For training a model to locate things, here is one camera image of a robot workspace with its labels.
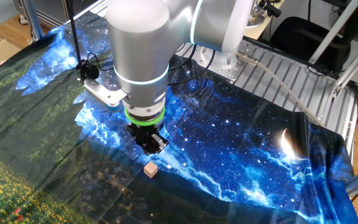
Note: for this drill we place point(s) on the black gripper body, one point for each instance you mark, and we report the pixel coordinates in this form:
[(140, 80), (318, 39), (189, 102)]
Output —
[(143, 132)]

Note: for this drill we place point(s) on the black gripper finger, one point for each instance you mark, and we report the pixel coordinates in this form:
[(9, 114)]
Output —
[(144, 146), (159, 142)]

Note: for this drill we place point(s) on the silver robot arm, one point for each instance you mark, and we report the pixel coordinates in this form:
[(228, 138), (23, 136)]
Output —
[(141, 46)]

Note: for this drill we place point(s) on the galaxy and landscape printed cloth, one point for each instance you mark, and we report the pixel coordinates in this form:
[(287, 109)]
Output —
[(213, 140)]

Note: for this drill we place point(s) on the light wooden desk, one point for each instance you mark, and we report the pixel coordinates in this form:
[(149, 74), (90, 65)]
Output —
[(259, 31)]

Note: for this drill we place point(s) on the dark metal rack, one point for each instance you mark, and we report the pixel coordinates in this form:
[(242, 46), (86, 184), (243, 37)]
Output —
[(54, 11)]

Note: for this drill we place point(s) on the black office chair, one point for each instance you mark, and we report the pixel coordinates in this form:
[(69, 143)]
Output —
[(297, 37)]

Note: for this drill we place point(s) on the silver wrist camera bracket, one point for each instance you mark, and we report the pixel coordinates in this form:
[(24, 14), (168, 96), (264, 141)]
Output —
[(104, 91)]

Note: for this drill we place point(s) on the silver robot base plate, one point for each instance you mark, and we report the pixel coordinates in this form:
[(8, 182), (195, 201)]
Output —
[(232, 68)]

